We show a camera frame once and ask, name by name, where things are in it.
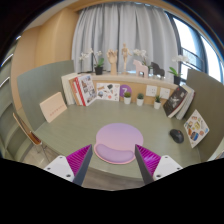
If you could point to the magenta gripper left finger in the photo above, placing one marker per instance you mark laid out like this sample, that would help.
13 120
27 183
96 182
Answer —
73 167

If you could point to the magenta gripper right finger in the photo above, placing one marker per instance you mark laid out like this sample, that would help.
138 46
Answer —
152 166

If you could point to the black computer mouse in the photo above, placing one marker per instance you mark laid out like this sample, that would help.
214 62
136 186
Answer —
177 135

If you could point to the pink mouse pad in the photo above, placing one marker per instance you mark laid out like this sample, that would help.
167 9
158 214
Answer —
115 143

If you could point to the colourful picture card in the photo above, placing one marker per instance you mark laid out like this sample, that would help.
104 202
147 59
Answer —
196 128

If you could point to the wooden chair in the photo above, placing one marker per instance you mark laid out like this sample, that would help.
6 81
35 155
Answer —
32 141

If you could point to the small potted plant right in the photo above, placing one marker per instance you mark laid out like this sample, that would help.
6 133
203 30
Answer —
157 102

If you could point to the small potted plant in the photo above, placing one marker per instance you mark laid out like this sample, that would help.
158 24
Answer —
140 99
127 97
157 102

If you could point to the beige card board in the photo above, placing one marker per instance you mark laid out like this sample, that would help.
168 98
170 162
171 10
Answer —
53 107

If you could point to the white book stack left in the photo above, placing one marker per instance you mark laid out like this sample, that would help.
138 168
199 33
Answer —
67 88

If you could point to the black book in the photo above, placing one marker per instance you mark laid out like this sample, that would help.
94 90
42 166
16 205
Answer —
175 101

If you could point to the small potted plant middle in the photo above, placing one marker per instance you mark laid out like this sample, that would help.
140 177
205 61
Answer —
140 99

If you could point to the small potted plant left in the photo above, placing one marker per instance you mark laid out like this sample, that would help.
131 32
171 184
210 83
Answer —
127 97

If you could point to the red white magazine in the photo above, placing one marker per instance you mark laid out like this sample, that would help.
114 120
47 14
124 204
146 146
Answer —
86 89

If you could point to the white illustrated card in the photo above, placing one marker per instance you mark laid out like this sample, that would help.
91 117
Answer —
108 91

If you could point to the white books behind black book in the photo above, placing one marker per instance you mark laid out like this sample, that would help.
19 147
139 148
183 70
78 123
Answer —
187 103

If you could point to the purple round number sign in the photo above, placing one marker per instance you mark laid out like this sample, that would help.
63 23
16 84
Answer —
125 88

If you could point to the white orchid black pot right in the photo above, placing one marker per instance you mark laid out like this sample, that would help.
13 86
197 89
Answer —
176 74

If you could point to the white orchid black pot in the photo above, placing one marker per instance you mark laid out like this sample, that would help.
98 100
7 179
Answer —
98 60
176 74

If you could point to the black horse figurine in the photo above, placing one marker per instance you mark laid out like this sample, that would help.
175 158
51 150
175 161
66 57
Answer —
157 70

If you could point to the pink horse figurine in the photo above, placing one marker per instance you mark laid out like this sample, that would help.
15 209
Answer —
140 68

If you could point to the white orchid black pot left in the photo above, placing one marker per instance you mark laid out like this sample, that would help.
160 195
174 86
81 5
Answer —
98 60

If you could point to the white orchid middle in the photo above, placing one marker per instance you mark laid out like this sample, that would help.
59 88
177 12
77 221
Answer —
142 54

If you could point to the wooden mannequin figure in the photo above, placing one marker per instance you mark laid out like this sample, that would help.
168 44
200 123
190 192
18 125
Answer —
125 53

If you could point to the wooden hand model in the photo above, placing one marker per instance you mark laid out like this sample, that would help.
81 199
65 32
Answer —
112 58

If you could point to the grey curtain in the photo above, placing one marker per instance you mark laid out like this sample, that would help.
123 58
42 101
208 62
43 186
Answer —
109 26

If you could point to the white wall socket right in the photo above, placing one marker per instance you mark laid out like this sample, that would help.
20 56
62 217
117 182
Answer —
164 93

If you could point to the white wall socket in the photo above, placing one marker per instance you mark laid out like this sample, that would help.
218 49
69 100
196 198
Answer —
164 93
151 91

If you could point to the white wall socket left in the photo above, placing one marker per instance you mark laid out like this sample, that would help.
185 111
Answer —
151 91

